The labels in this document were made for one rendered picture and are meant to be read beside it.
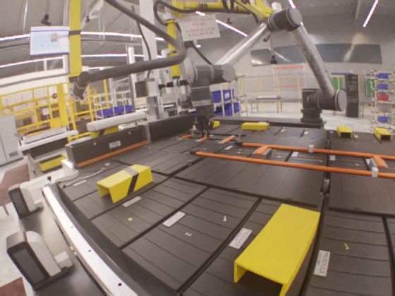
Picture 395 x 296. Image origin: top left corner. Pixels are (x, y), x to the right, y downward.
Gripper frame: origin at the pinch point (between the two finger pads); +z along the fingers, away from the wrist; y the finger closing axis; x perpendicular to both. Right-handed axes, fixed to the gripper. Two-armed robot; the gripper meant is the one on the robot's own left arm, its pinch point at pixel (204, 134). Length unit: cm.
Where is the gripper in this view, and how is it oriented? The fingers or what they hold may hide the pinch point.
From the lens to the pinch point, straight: 108.3
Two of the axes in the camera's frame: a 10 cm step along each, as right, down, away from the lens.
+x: 6.1, -2.8, 7.5
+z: 1.1, 9.6, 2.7
